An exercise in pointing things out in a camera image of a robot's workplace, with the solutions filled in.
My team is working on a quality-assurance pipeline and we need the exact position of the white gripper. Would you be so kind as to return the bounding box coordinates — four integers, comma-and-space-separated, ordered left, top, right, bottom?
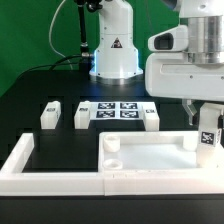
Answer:
145, 53, 224, 129

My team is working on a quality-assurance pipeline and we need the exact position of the white desk top tray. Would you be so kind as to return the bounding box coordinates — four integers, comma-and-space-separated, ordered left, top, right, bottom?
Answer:
98, 131, 224, 174

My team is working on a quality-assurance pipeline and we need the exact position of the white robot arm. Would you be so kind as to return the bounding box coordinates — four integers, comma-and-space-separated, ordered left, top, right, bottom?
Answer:
89, 0, 224, 129

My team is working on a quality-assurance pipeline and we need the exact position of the fiducial marker sheet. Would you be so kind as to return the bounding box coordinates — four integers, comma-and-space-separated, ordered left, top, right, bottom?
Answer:
90, 101, 143, 120

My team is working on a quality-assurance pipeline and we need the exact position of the black cable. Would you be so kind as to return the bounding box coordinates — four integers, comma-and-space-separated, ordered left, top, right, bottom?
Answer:
13, 54, 92, 84

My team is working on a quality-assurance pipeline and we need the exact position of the white cable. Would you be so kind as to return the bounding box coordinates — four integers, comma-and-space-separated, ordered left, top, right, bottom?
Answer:
48, 0, 75, 71

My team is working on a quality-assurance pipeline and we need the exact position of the white U-shaped fence frame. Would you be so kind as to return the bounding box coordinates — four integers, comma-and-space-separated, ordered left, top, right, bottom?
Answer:
0, 133, 224, 196

